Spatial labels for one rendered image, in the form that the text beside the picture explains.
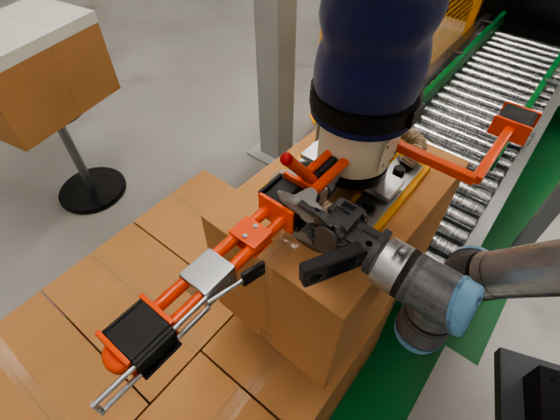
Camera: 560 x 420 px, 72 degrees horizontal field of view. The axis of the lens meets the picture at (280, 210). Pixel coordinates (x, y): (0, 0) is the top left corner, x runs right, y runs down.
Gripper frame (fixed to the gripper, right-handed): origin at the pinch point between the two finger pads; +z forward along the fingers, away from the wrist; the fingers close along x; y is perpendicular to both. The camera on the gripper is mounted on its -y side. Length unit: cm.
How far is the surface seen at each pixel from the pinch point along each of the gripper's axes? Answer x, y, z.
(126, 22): -121, 186, 354
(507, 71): -67, 222, -2
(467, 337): -120, 75, -53
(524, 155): -61, 137, -33
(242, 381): -66, -15, 2
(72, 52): -31, 36, 150
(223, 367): -66, -16, 9
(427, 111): -66, 151, 18
